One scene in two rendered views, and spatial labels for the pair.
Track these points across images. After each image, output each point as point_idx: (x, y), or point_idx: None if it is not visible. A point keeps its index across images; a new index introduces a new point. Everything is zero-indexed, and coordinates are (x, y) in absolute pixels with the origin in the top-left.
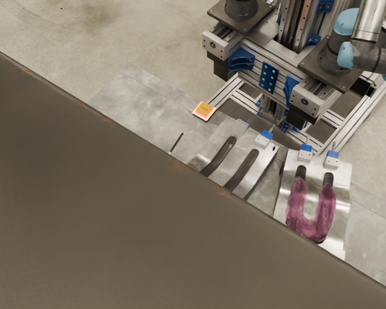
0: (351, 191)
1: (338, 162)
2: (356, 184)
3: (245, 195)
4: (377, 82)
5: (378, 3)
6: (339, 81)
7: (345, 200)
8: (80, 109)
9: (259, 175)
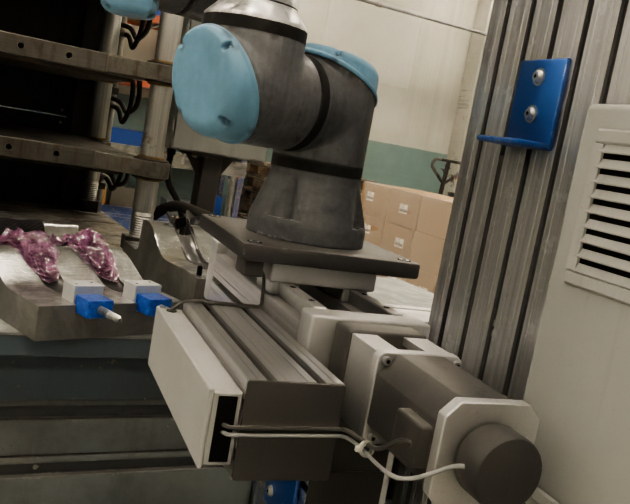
0: None
1: (72, 283)
2: None
3: (156, 237)
4: (176, 316)
5: None
6: (237, 220)
7: (1, 255)
8: None
9: (172, 262)
